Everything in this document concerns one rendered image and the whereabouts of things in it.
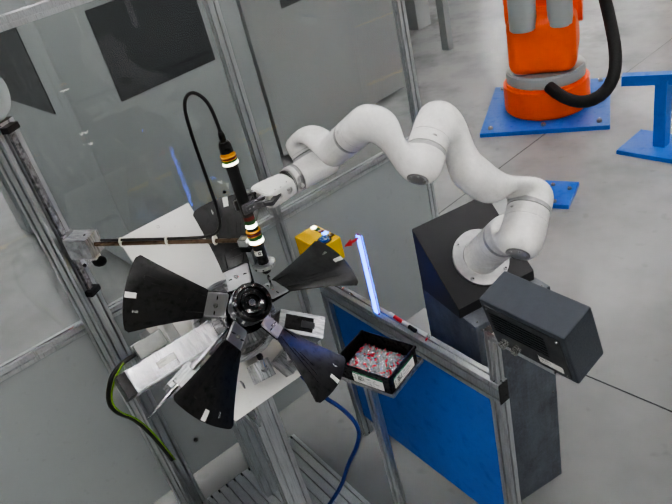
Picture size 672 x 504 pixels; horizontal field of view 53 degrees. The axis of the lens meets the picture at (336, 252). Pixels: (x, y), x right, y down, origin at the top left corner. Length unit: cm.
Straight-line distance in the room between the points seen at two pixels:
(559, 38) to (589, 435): 320
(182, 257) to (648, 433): 198
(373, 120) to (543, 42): 385
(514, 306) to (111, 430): 177
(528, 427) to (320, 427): 106
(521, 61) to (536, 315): 394
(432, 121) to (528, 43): 380
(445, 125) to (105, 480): 205
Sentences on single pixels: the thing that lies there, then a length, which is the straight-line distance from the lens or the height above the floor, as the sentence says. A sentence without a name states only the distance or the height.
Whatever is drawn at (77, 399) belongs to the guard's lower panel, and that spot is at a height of 72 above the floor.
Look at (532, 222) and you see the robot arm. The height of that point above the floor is 133.
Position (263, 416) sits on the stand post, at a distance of 240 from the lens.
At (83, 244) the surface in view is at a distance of 228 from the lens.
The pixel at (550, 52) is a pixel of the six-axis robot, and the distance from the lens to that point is 547.
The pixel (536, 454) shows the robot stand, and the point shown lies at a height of 20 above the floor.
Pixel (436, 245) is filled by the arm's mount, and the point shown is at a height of 112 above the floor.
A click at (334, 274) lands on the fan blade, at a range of 211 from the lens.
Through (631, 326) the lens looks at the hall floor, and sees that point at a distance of 358.
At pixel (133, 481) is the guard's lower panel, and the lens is 312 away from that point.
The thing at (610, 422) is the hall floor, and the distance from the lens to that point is 314.
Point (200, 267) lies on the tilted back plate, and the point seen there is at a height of 120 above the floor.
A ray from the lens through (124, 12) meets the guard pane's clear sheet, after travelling 247.
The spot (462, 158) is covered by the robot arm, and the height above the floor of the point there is 155.
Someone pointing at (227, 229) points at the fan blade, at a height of 136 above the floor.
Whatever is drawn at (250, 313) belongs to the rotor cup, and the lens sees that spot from 198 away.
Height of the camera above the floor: 232
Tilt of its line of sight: 32 degrees down
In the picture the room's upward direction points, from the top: 15 degrees counter-clockwise
